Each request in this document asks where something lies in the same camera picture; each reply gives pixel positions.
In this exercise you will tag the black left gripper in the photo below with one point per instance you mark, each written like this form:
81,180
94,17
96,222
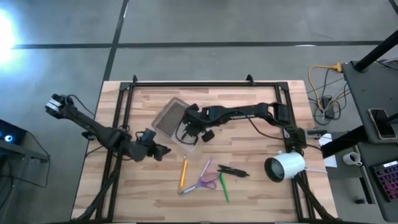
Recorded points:
150,150

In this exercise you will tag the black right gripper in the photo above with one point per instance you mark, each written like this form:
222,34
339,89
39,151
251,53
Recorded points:
195,117

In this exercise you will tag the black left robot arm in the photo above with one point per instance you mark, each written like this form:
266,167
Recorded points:
93,126

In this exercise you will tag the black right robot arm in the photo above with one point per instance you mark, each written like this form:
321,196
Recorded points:
242,112

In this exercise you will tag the clear plastic supply box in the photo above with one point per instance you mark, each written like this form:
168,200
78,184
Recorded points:
168,119

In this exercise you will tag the yellow pencil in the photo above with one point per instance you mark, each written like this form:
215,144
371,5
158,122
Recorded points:
183,172

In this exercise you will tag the purple scissors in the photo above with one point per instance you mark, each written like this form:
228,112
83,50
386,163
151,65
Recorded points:
206,181

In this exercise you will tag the black pen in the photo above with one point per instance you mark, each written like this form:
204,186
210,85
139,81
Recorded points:
231,172
231,168

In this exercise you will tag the green marker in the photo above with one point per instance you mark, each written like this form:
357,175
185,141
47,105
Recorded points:
224,187

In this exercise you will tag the white cylindrical lamp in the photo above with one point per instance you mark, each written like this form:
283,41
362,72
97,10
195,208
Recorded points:
287,165

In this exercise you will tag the small black clamp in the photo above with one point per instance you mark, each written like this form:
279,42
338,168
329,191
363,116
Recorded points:
316,132

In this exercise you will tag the black power adapter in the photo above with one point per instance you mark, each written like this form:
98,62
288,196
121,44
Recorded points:
328,107

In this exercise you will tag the white paper sheet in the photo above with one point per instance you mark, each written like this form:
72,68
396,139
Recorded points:
330,160

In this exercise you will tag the black device with blue light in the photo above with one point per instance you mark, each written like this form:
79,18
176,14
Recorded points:
9,133

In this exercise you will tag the black support beam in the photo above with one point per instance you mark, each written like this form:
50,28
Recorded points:
345,143

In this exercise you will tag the white mug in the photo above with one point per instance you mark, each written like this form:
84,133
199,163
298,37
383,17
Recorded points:
351,158

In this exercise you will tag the grey side desk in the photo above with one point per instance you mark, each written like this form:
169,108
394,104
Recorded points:
362,93

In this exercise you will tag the smartphone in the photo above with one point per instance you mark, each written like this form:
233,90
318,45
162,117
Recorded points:
382,123

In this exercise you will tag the black diagonal pole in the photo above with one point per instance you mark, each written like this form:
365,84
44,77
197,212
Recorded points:
376,51

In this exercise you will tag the backlit keyboard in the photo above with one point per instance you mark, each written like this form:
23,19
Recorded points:
388,180

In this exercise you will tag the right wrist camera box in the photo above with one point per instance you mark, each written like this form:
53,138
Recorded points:
207,136

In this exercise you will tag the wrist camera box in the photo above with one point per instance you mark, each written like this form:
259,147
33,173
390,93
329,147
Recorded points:
148,136
207,136

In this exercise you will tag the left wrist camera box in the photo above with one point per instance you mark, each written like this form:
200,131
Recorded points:
148,136

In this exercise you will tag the black metal table frame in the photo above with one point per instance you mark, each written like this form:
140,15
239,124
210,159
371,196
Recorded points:
202,84

